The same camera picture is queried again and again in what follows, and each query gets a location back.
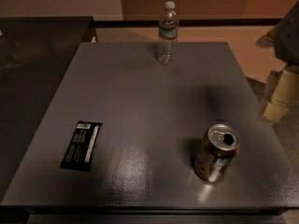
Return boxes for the black snack bar wrapper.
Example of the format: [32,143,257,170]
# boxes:
[60,120,102,171]

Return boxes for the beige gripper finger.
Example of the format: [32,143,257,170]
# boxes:
[256,25,278,49]
[260,63,299,121]

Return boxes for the clear plastic water bottle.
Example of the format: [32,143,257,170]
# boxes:
[157,1,179,65]

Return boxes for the orange soda can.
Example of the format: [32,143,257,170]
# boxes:
[194,124,241,183]

